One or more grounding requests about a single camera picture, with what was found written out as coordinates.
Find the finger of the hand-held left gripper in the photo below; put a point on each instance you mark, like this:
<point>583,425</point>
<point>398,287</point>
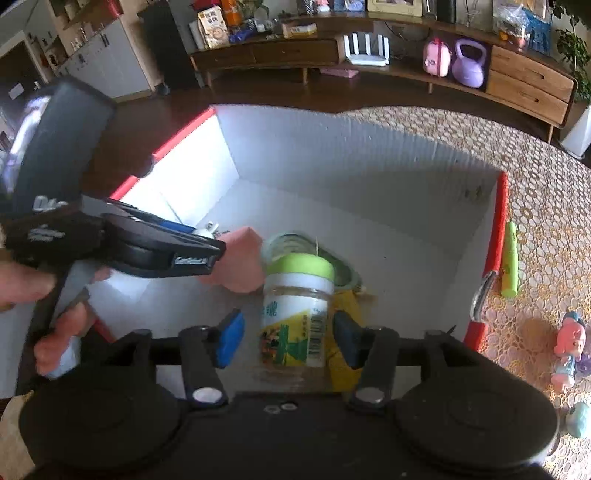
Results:
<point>178,226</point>
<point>184,261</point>

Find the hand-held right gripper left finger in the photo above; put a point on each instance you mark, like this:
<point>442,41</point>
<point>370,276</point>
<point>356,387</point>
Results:
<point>231,339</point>

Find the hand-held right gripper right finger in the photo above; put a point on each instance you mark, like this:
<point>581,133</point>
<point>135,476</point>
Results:
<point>347,341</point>

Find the clear bottle with green lid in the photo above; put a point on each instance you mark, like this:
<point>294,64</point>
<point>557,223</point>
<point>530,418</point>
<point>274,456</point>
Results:
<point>295,323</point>

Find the pink heart-shaped bowl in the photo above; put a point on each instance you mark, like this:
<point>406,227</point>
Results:
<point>240,263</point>

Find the white red-rimmed storage box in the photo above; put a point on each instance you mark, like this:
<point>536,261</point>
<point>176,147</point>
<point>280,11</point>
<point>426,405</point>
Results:
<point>346,184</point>

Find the green plastic tube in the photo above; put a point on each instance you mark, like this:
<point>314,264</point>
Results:
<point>510,261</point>

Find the person's left hand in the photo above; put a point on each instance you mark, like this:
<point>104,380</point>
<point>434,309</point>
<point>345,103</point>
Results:
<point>23,286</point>

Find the small yellow box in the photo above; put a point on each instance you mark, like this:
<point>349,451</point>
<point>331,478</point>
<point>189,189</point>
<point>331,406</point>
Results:
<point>342,302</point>

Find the white cabinet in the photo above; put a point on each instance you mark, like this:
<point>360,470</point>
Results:
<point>106,60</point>

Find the dark grey cabinet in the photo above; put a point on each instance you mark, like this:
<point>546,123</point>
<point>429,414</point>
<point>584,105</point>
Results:
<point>164,46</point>

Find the printed snack box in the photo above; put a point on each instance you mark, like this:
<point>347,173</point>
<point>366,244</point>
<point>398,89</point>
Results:
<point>213,27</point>

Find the orange snack packet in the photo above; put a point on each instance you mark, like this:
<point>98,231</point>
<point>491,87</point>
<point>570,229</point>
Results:
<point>230,11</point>

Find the pink doll figure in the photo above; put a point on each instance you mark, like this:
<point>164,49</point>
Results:
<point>569,350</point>

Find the flat pink item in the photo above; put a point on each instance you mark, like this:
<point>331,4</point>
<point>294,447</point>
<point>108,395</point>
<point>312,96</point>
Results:
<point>339,72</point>

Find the small cardboard box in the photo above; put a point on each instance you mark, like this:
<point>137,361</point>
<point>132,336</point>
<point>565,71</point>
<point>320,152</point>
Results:
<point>299,31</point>

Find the floral lace tablecloth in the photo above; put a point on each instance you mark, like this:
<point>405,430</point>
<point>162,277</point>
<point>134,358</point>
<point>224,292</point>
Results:
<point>545,207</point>

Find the teal ball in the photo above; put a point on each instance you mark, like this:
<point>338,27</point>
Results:
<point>579,419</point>

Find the white router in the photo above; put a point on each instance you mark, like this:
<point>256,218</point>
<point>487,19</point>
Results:
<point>367,48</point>

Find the pink toy suitcase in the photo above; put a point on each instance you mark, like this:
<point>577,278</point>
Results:
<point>436,57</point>

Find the purple kettlebell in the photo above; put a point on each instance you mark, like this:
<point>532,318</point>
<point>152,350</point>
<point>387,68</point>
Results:
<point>468,69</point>

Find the wooden sideboard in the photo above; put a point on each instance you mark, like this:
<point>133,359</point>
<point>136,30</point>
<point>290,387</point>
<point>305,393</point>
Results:
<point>526,87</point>

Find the white planter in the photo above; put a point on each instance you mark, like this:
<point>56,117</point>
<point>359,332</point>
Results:
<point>579,134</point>

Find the black speaker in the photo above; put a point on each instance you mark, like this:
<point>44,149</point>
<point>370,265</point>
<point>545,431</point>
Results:
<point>446,10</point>

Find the clear plastic bag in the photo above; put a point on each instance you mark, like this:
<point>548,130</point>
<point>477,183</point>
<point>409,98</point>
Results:
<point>510,25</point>

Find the tall green houseplant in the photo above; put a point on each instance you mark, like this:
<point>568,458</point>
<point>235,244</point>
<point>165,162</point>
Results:
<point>575,50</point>

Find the cream picture frame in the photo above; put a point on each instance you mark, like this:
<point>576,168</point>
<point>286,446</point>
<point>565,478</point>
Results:
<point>395,7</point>

